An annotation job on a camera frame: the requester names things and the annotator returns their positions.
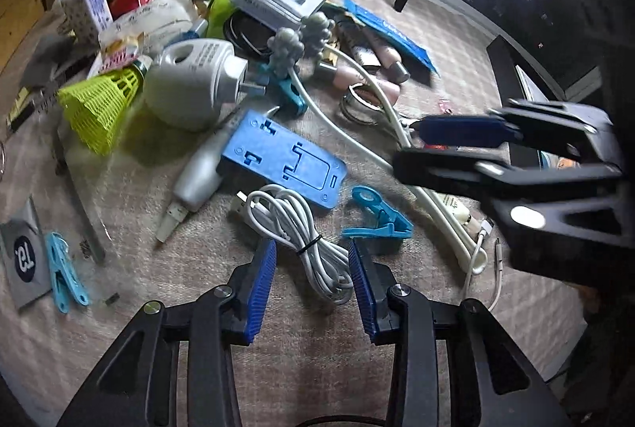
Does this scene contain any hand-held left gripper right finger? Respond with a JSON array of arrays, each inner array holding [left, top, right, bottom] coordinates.
[[347, 239, 571, 427]]

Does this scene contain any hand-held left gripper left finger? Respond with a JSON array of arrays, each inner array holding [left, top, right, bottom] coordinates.
[[57, 239, 277, 427]]

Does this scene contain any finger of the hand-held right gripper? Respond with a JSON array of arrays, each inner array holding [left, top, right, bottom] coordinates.
[[392, 148, 623, 210], [414, 98, 618, 160]]

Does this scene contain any white cable bundle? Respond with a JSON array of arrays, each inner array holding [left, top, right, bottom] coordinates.
[[229, 184, 354, 306]]

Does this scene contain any blue clothespin with round eye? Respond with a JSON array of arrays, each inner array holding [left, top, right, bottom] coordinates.
[[341, 185, 414, 240]]

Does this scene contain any pink cosmetic tube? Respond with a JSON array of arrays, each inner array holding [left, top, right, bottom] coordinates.
[[317, 60, 402, 105], [347, 37, 410, 85]]

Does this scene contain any blue flat packet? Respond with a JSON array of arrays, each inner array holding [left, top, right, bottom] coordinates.
[[342, 0, 440, 75]]

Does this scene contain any white squeeze tube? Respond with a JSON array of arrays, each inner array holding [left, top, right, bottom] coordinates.
[[155, 129, 234, 243]]

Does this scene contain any blue phone stand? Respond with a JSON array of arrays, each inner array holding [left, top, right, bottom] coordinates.
[[218, 110, 348, 212]]

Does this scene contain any teal plastic clip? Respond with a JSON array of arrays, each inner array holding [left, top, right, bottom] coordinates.
[[255, 62, 309, 117]]

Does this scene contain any grey knobby holder head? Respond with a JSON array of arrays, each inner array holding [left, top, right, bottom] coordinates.
[[268, 13, 335, 83]]

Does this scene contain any light blue clothespin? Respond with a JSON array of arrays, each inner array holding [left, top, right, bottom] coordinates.
[[44, 231, 90, 313]]

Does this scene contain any metal ruler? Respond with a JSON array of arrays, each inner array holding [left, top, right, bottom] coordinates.
[[52, 124, 107, 264]]

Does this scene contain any white plug-in device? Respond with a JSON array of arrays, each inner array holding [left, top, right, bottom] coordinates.
[[143, 38, 271, 133]]

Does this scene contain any grey flat packet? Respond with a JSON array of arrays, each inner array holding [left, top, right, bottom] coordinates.
[[0, 195, 53, 310]]

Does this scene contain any yellow plastic shuttlecock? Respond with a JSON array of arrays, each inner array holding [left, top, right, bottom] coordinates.
[[57, 60, 150, 156]]

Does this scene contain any green plastic item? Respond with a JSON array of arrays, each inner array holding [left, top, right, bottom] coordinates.
[[204, 0, 239, 41]]

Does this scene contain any pink and white packet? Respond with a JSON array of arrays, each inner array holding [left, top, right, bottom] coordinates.
[[87, 45, 144, 78]]

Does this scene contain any black and yellow strip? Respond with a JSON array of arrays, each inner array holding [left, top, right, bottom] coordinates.
[[5, 82, 63, 135]]

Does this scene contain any white wrapped packet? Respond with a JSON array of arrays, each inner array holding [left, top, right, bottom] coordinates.
[[98, 0, 199, 56]]

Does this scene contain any grey cloth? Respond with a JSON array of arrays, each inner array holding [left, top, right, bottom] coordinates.
[[20, 33, 75, 90]]

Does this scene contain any white dotted box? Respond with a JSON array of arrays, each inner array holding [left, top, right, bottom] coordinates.
[[52, 0, 114, 47]]

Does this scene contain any brown wooden panel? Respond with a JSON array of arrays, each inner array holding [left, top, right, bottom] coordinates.
[[0, 0, 53, 75]]

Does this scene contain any thin white cable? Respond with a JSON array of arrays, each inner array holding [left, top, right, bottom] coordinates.
[[461, 216, 507, 314]]

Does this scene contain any metal ring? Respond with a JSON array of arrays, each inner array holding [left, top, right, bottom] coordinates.
[[339, 82, 385, 126]]

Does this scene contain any black cable coil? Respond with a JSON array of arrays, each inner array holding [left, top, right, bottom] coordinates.
[[223, 10, 279, 61]]

